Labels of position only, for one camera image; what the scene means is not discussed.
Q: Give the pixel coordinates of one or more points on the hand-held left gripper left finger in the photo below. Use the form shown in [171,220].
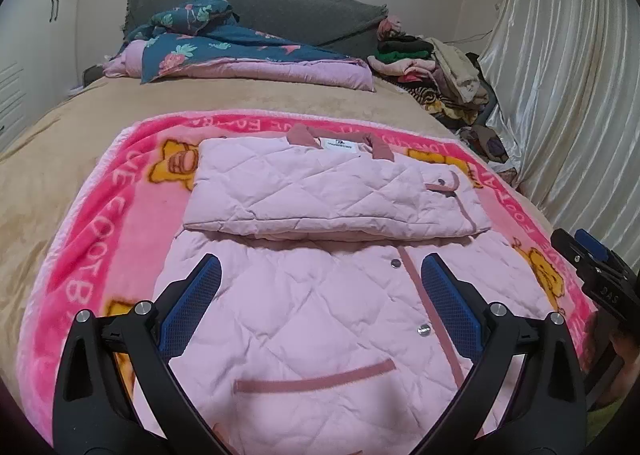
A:
[194,301]

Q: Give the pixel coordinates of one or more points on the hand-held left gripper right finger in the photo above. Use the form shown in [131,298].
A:
[451,301]

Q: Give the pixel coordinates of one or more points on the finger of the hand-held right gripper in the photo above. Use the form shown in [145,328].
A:
[592,245]
[567,247]

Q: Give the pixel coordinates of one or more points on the pink quilted jacket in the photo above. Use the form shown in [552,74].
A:
[320,325]

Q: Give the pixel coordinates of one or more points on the pile of assorted clothes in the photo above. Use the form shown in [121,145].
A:
[425,55]

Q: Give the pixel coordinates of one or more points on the person's right hand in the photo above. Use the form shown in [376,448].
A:
[627,357]

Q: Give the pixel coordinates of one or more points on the yellow-green cloth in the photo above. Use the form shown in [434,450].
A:
[602,417]

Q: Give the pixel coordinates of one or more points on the pink printed blanket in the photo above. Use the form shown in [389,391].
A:
[100,215]

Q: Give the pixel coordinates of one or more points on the white satin curtain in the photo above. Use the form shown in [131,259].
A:
[575,85]

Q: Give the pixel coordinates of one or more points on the bed with beige sheet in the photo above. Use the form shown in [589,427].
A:
[75,135]

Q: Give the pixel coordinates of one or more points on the dark grey cushion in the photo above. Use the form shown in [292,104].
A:
[92,74]

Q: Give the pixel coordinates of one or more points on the dark blue floral quilt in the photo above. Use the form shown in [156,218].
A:
[250,52]

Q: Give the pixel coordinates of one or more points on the grey headboard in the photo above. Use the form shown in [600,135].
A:
[280,10]

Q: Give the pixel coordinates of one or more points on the white wardrobe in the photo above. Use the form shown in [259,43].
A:
[30,35]

